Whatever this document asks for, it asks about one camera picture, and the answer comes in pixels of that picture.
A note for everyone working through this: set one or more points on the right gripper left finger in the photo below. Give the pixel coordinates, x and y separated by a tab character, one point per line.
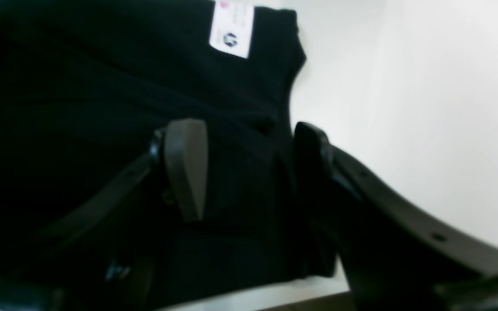
100	256

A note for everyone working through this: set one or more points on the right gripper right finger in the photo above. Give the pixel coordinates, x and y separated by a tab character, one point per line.
396	257

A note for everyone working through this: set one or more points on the black T-shirt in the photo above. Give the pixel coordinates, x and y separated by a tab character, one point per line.
85	83

